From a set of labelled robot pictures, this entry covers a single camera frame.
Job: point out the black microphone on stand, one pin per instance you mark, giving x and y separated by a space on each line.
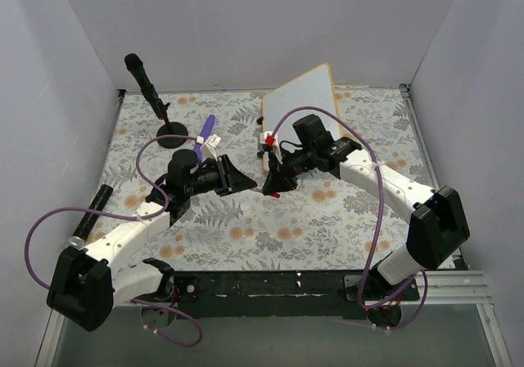
174 132

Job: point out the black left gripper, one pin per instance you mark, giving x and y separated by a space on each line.
223 174

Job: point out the floral table mat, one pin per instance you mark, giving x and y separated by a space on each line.
325 224

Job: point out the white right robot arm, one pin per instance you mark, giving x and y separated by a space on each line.
436 219

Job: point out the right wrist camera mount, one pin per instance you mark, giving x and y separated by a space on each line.
271 147

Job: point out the aluminium frame rail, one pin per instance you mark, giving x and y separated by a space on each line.
452 323

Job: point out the wire whiteboard stand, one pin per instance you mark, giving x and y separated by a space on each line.
259 137

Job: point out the yellow framed whiteboard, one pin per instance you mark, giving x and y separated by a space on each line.
310 93

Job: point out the black flashlight silver head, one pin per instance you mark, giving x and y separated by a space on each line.
85 226

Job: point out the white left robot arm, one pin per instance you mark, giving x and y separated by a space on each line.
88 283

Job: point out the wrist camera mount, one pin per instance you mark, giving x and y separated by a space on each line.
271 147
212 144

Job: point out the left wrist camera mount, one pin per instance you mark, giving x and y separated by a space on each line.
212 144

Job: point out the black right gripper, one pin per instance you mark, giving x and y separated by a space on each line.
281 169

